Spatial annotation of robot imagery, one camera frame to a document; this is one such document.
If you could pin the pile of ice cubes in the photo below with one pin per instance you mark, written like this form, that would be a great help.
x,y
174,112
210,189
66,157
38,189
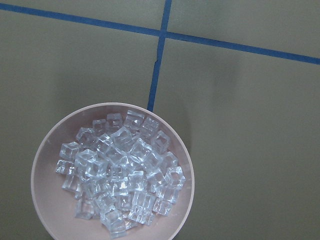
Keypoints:
x,y
121,171

